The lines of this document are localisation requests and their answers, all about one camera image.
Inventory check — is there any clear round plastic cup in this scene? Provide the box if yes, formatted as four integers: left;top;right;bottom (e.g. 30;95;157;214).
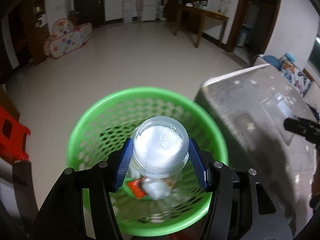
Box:
131;116;189;179

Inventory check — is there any clear rectangular plastic tray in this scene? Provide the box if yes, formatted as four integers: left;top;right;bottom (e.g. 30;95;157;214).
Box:
260;92;314;146

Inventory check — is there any white tissue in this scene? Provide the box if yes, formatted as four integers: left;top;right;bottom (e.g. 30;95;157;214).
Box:
141;177;171;200

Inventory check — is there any orange snack wrapper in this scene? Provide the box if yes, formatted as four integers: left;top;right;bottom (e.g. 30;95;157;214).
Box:
126;178;147;199

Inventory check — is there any patterned sofa cushion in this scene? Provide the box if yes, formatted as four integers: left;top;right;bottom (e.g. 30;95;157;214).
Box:
280;53;311;97

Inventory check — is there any blue chair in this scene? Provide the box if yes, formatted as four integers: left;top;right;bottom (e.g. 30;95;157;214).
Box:
257;54;282;71

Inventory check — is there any red plastic stool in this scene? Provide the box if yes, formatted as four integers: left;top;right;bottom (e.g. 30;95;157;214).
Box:
0;107;31;164

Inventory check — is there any polka dot play tent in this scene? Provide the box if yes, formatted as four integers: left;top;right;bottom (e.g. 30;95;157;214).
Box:
43;18;93;59

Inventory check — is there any white water dispenser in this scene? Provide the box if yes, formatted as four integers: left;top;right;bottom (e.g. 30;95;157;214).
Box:
123;0;133;23

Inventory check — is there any dark wooden shelf cabinet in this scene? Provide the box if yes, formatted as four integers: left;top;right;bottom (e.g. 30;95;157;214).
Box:
23;0;50;65

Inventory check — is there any brown wooden table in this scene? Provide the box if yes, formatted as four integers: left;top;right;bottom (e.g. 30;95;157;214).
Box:
174;4;229;48

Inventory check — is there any dark wooden entrance door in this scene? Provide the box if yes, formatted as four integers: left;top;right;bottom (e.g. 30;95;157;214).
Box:
73;0;105;27

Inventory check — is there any white refrigerator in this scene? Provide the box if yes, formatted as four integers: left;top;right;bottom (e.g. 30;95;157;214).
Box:
136;0;158;22

